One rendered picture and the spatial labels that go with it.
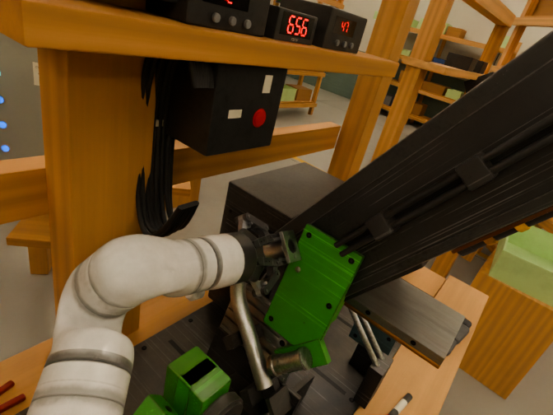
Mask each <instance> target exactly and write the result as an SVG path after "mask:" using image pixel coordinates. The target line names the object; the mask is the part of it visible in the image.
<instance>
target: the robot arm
mask: <svg viewBox="0 0 553 415"><path fill-rule="evenodd" d="M235 223H236V224H238V230H237V231H235V232H231V233H222V234H213V235H204V236H200V237H198V238H190V239H182V240H171V239H167V238H163V237H159V236H154V235H144V234H134V235H124V236H120V237H118V238H115V239H112V240H110V241H108V242H107V243H105V244H104V245H102V246H101V247H100V248H99V249H98V250H97V251H96V252H95V253H93V254H92V255H91V256H89V257H88V258H87V259H85V260H84V261H83V262H82V263H80V264H79V265H78V266H77V267H76V268H75V269H74V270H73V272H72V273H71V275H70V277H69V278H68V280H67V282H66V284H65V286H64V288H63V292H62V295H61V297H60V300H59V303H58V311H57V315H56V320H55V325H54V330H53V346H52V349H51V352H50V354H49V356H48V359H47V361H46V362H45V365H44V369H43V371H42V374H41V376H40V378H39V383H38V384H37V387H36V390H35V393H34V396H33V399H32V400H31V403H30V406H29V409H28V412H27V414H26V415H123V410H124V406H125V402H126V398H127V394H128V386H129V383H130V379H131V374H132V367H133V361H134V347H133V345H132V342H131V340H130V339H129V338H128V337H127V336H125V335H124V334H122V327H123V320H124V318H125V315H126V314H127V312H128V311H130V310H131V309H133V308H135V307H136V306H138V305H140V304H141V303H142V302H144V301H148V300H150V299H152V298H155V297H157V296H161V295H163V296H167V297H181V296H185V297H186V298H187V299H188V300H189V301H195V300H197V299H201V298H203V297H204V294H205V291H210V290H216V289H220V288H222V287H228V286H231V285H235V284H237V283H241V282H246V283H251V285H252V287H253V290H252V295H253V297H258V296H265V295H267V294H268V293H269V292H270V290H271V289H272V288H273V286H274V285H275V283H276V282H277V280H278V278H279V277H280V276H281V274H280V272H279V271H278V270H277V268H278V266H282V265H285V264H287V263H286V257H280V258H276V259H273V258H266V257H265V255H264V253H263V245H266V244H271V243H274V242H277V241H279V240H281V238H280V235H279V233H276V234H269V232H268V229H269V227H268V225H267V224H266V223H264V222H263V221H260V220H259V219H257V218H256V217H254V216H252V215H251V214H249V213H245V214H243V215H240V216H237V217H235ZM248 230H249V231H251V232H253V233H254V234H256V235H257V234H258V238H257V237H256V236H254V235H253V234H252V233H251V232H249V231H248ZM264 269H266V270H267V272H266V273H265V274H264V275H263V277H262V278H261V280H260V281H259V280H258V279H259V278H260V275H261V273H262V271H263V270H264Z"/></svg>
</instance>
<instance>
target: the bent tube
mask: <svg viewBox="0 0 553 415"><path fill-rule="evenodd" d="M279 235H280V238H281V240H279V241H277V242H274V243H271V244H268V245H263V253H264V255H265V257H266V258H273V259H276V258H280V257H286V263H293V262H296V261H300V260H301V257H300V251H299V247H298V245H297V241H296V238H295V233H294V230H292V231H281V232H279ZM230 300H231V305H232V308H233V311H234V314H235V318H236V322H237V325H238V327H239V332H240V335H241V338H242V341H243V344H244V349H245V351H246V355H247V358H248V360H249V365H250V368H251V371H252V374H253V379H254V382H255V385H256V388H257V390H263V389H267V388H269V387H270V386H272V379H271V376H270V374H269V373H268V371H267V363H266V360H265V357H264V355H263V350H262V347H261V344H260V342H259V339H258V334H257V331H256V329H255V325H254V322H253V318H252V315H251V312H250V309H249V305H248V302H247V298H246V282H241V283H237V284H235V285H231V286H230Z"/></svg>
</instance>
